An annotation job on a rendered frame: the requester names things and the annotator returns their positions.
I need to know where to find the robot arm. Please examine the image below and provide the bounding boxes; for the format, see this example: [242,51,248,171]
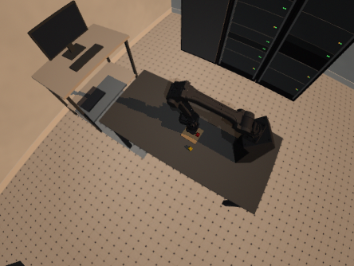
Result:
[166,80,266,143]

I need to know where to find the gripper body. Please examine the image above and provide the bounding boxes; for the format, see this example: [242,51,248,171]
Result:
[187,123,199,135]

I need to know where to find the tan flat mat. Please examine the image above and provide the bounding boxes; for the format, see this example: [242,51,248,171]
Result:
[181,127,204,144]

